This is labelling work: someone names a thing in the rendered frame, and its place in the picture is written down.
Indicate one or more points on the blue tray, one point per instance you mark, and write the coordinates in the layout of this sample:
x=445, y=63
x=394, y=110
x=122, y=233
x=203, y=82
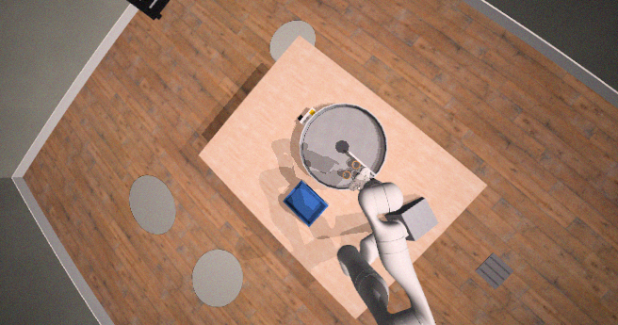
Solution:
x=305, y=203

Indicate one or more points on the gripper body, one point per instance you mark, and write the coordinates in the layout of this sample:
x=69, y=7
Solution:
x=361, y=179

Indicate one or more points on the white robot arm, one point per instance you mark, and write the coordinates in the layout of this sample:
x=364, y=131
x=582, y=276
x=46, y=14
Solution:
x=390, y=244

